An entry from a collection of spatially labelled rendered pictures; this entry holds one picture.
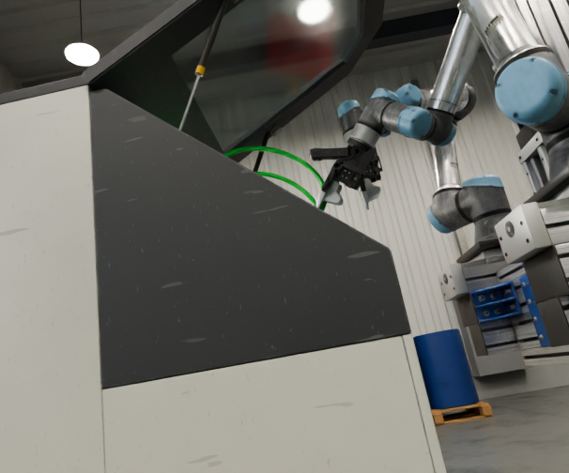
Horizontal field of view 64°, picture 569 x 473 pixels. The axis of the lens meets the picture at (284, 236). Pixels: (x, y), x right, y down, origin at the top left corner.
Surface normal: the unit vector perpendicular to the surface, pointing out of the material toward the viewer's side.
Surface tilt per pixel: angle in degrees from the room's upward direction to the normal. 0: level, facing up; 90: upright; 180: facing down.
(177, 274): 90
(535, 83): 98
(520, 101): 98
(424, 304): 90
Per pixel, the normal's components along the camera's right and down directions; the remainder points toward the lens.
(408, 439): -0.12, -0.29
